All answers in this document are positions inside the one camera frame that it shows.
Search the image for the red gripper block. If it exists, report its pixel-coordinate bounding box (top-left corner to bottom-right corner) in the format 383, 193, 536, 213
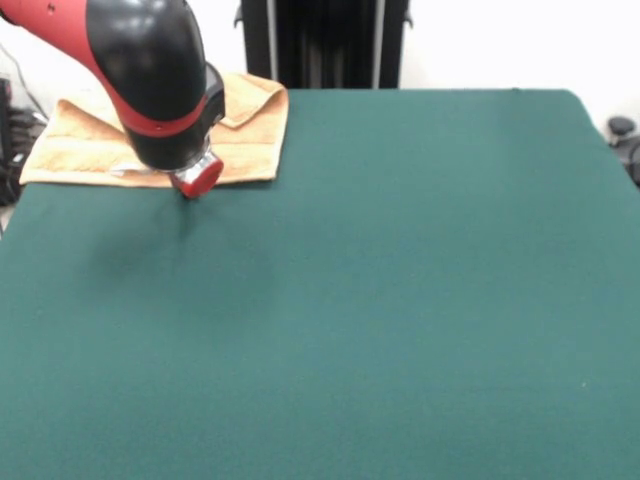
173, 152, 225, 200

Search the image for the tan terry towel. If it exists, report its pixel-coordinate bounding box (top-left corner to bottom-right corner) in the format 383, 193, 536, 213
18, 72, 290, 190

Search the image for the dark wheeled stand base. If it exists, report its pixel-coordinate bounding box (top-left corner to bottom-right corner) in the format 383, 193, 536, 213
607, 115, 640, 189

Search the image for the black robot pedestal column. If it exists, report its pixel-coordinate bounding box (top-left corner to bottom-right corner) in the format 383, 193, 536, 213
233, 0, 416, 91

